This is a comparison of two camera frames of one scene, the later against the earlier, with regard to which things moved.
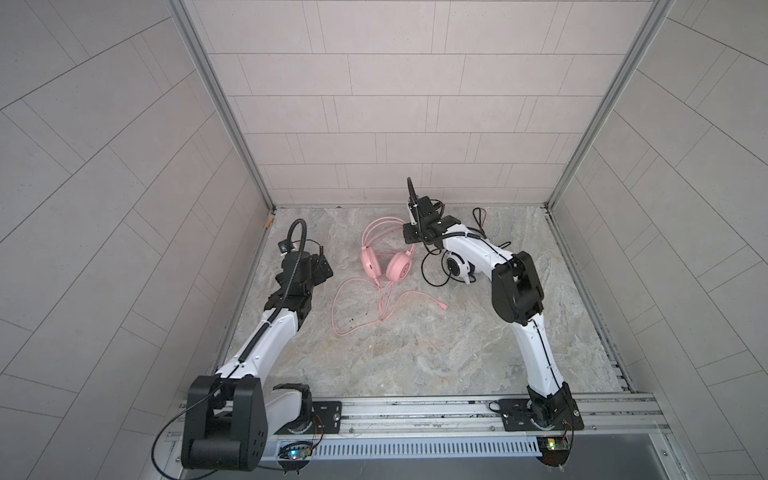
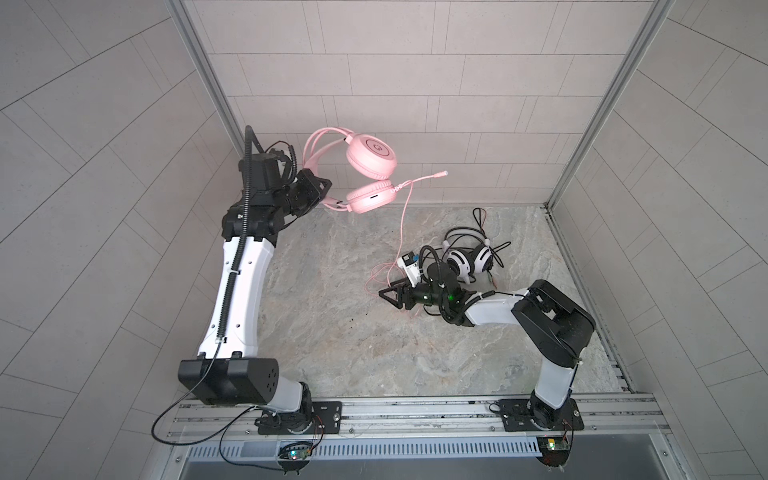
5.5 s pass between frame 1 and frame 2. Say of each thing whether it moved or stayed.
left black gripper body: moved
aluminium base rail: stayed
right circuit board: stayed
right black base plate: stayed
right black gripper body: moved
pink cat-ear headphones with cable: moved
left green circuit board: stayed
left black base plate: stayed
